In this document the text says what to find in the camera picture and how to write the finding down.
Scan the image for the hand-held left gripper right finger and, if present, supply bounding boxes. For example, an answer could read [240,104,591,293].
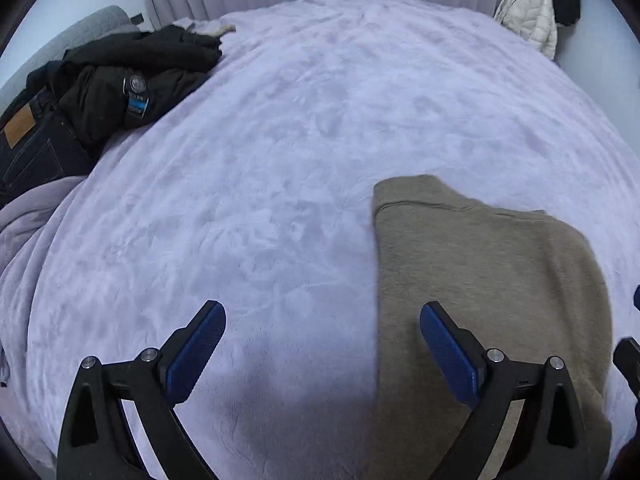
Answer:
[419,301,593,480]

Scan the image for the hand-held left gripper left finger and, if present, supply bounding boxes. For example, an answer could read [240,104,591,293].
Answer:
[56,300,227,480]

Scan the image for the olive brown knit sweater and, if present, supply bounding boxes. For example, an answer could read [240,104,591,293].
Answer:
[372,175,615,480]

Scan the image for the grey lavender quilt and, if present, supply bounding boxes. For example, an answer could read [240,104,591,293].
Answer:
[0,176,91,386]

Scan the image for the lavender fluffy blanket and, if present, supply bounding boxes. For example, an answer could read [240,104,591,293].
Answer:
[0,0,640,480]

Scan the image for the dark blue jeans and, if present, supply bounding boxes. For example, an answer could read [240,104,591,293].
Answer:
[0,87,96,208]

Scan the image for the black jacket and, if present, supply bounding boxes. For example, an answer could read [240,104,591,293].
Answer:
[27,25,223,148]

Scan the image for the white puffer jacket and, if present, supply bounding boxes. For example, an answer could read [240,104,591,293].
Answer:
[494,0,558,60]

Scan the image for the grey headboard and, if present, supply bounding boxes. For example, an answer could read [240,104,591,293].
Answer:
[0,6,136,106]

